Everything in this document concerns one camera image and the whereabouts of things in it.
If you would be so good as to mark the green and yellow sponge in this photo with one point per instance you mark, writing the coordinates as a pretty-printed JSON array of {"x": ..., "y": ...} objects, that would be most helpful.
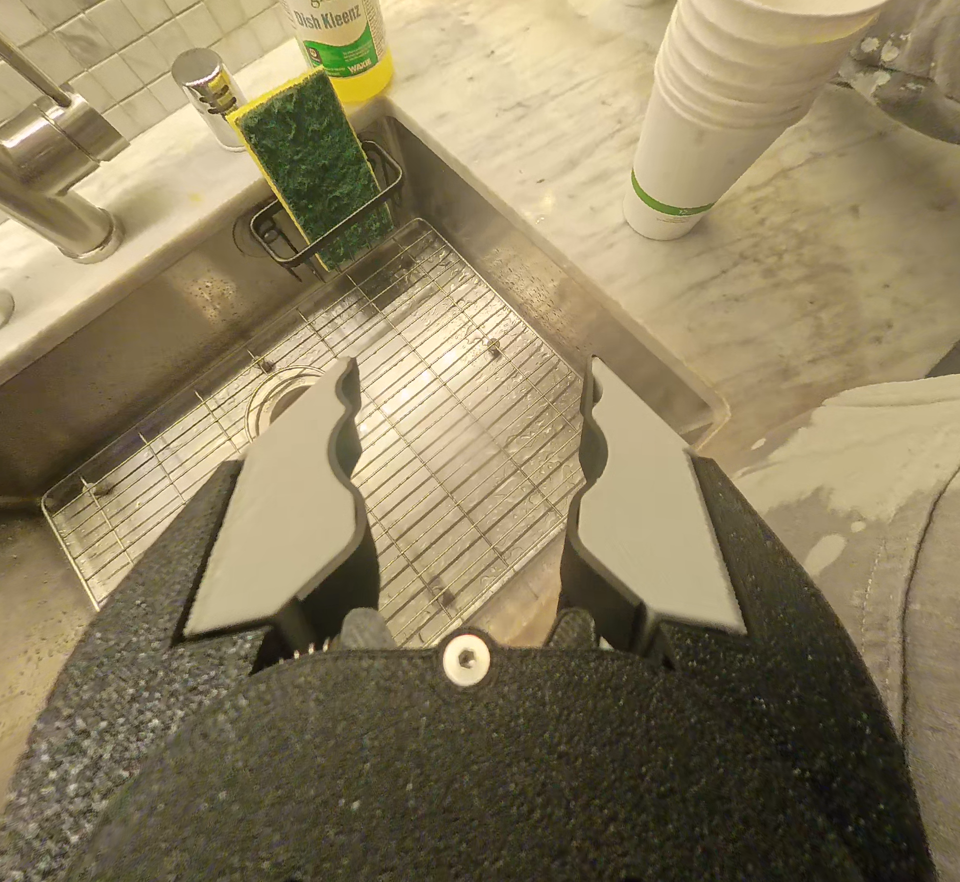
[{"x": 315, "y": 161}]

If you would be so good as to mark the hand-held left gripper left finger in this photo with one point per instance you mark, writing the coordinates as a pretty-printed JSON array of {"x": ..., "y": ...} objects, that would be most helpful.
[{"x": 270, "y": 529}]

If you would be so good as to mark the dish soap pump bottle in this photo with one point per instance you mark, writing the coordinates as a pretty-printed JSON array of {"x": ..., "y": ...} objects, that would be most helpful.
[{"x": 322, "y": 19}]

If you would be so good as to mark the stainless steel sink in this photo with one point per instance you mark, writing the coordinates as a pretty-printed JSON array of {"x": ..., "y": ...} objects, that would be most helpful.
[{"x": 150, "y": 342}]

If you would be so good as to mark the steel sink drain strainer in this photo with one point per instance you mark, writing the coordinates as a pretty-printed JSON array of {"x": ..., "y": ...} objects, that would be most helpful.
[{"x": 274, "y": 402}]

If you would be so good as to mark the marble desk countertop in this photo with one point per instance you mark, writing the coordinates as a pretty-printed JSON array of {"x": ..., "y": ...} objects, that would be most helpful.
[{"x": 750, "y": 259}]

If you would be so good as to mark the person's right forearm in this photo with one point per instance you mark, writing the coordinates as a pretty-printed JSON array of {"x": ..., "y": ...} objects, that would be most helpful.
[{"x": 915, "y": 34}]

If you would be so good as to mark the steel kitchen faucet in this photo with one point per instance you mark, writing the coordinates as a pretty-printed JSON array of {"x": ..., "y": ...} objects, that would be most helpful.
[{"x": 52, "y": 214}]

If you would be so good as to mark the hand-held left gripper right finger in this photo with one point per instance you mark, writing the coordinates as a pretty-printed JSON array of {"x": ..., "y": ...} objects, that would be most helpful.
[{"x": 652, "y": 529}]

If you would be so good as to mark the person's grey mottled garment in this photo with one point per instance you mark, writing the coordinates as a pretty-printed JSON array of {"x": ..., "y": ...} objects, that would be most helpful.
[{"x": 862, "y": 484}]

